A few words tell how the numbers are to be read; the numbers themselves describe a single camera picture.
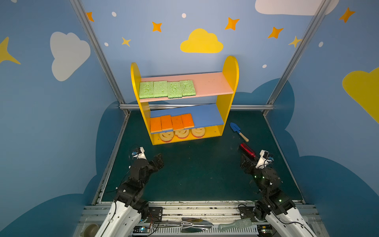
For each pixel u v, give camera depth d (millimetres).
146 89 728
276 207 553
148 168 584
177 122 933
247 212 749
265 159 655
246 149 959
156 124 933
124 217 495
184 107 1148
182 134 1023
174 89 733
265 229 718
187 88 746
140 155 673
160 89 734
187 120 960
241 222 714
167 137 1013
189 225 703
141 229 708
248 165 686
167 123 931
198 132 1044
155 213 750
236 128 1111
